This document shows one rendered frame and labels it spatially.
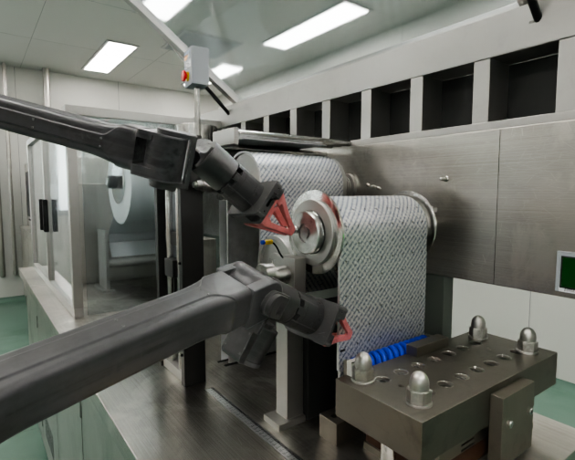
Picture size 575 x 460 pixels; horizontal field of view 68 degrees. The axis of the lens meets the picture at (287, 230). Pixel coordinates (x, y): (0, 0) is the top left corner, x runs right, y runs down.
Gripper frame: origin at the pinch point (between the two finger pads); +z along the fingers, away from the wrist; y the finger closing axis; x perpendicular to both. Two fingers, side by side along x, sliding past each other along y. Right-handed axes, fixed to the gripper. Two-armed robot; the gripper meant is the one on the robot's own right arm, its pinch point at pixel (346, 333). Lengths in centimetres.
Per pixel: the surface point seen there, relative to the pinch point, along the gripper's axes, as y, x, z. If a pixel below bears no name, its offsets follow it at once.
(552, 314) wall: -69, 75, 259
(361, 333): 0.3, 1.2, 3.4
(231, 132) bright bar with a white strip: -30.5, 29.6, -22.1
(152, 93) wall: -557, 218, 65
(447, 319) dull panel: -1.5, 12.3, 30.4
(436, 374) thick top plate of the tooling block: 12.5, -0.4, 9.1
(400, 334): 0.3, 4.2, 13.7
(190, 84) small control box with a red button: -60, 46, -27
